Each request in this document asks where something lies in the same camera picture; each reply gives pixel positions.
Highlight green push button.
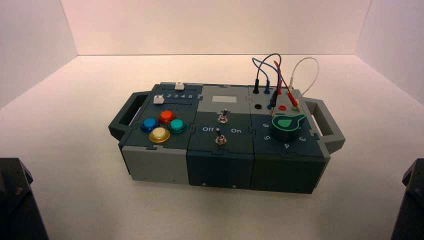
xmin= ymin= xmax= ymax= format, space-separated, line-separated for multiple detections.
xmin=167 ymin=118 xmax=188 ymax=135

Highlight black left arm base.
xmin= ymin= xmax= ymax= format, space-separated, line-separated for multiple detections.
xmin=0 ymin=157 xmax=50 ymax=240

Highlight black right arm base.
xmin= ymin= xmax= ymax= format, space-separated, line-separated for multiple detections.
xmin=390 ymin=158 xmax=424 ymax=240

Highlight red push button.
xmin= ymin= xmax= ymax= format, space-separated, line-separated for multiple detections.
xmin=157 ymin=109 xmax=176 ymax=125

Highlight yellow push button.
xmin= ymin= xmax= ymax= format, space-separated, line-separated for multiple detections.
xmin=148 ymin=127 xmax=172 ymax=144

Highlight blue push button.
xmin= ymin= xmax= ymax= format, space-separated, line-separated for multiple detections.
xmin=140 ymin=117 xmax=160 ymax=134

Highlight small grey display screen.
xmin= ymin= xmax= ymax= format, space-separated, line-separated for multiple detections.
xmin=211 ymin=95 xmax=237 ymax=104

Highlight dark blue grey control box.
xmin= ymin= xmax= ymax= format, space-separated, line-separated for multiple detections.
xmin=108 ymin=81 xmax=346 ymax=195

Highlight green rotary knob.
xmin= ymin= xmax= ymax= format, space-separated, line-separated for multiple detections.
xmin=268 ymin=113 xmax=307 ymax=143

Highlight black banana plug cable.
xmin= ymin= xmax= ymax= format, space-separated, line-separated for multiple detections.
xmin=252 ymin=53 xmax=283 ymax=117

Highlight blue banana plug cable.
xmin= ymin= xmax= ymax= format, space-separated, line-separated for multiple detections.
xmin=251 ymin=57 xmax=282 ymax=111

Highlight red banana plug cable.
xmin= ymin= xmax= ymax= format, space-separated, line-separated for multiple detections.
xmin=273 ymin=60 xmax=300 ymax=109

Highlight dark blue box handle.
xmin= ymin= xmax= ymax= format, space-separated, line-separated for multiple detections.
xmin=108 ymin=92 xmax=151 ymax=141

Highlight white banana plug cable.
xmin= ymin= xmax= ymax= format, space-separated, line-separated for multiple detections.
xmin=288 ymin=57 xmax=320 ymax=100

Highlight grey box handle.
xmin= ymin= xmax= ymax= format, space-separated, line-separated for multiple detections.
xmin=304 ymin=97 xmax=346 ymax=155

